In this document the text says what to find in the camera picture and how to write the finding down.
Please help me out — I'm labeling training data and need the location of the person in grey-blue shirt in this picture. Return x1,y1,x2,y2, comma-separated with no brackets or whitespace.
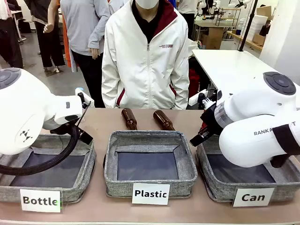
60,0,111,108

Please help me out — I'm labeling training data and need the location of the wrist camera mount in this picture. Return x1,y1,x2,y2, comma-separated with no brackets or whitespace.
197,92,218,110
74,87,92,109

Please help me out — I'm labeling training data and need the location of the person in black trousers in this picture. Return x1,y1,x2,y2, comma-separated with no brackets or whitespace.
0,0,24,69

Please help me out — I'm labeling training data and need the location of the person in white jacket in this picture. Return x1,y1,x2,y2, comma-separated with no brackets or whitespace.
101,0,190,110

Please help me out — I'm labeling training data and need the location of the thick black cable hose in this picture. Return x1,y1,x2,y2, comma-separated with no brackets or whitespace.
0,125,79,176

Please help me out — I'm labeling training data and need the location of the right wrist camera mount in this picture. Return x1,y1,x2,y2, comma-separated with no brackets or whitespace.
197,92,218,110

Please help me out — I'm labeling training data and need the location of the red object behind table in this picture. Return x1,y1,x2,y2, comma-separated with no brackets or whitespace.
188,68,200,98

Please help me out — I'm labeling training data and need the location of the white power strip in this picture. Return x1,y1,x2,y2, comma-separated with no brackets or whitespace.
188,93,207,105

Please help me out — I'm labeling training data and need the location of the white Can label card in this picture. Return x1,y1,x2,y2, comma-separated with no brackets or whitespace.
232,187,275,208

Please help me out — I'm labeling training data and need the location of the white foam boxes stack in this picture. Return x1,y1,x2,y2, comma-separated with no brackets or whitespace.
247,15,270,41

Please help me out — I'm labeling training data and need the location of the white side table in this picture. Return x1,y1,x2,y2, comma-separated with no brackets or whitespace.
191,49,300,104

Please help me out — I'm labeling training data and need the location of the white face mask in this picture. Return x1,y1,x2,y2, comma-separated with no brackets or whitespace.
135,0,162,10

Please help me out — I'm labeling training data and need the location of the white Plastic label card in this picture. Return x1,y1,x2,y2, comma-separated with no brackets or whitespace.
131,183,171,206

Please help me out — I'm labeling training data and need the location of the black stand pole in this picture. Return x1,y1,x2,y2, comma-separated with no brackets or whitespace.
238,0,258,52

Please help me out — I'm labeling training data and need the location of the white Bottle label card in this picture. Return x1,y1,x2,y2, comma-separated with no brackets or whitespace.
20,188,62,213

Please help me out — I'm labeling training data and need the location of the grey fabric basket labelled Can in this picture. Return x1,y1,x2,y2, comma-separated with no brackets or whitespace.
195,135,300,203

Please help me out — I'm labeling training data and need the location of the brown glass bottle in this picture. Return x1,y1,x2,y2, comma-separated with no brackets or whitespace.
121,108,138,131
153,110,176,131

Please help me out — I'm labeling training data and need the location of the person in dark clothes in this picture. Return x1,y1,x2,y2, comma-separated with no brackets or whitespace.
23,0,66,71

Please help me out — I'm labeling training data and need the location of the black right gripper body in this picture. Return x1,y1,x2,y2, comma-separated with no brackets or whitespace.
199,104,223,136

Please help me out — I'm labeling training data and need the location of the thin black cable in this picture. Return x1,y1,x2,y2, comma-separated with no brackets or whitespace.
76,101,92,128

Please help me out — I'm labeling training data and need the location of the cardboard box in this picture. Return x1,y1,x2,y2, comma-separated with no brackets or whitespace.
256,5,273,22

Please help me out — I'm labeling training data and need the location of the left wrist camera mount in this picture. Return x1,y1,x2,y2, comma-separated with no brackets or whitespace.
74,87,92,109

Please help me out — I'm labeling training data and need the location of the grey fabric basket labelled Bottle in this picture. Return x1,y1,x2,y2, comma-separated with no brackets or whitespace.
0,133,97,204

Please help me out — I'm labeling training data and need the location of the black wire rack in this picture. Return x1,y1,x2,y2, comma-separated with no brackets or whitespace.
215,7,242,27

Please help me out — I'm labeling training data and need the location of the wooden workbench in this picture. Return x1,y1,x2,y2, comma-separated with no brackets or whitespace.
194,20,236,50

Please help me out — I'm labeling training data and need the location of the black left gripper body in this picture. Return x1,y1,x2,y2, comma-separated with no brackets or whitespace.
78,128,94,145

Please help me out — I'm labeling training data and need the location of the long wooden shelf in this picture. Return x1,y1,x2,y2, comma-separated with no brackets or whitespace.
226,30,263,52

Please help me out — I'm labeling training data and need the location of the grey fabric basket labelled Plastic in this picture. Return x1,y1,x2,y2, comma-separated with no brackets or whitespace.
104,130,198,199

